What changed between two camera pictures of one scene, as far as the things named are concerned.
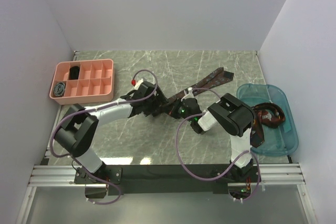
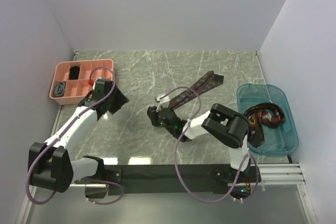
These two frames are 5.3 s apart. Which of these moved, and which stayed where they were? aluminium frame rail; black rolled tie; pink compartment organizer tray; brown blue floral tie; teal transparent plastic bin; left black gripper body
Moved: left black gripper body; brown blue floral tie
Stayed: teal transparent plastic bin; aluminium frame rail; pink compartment organizer tray; black rolled tie
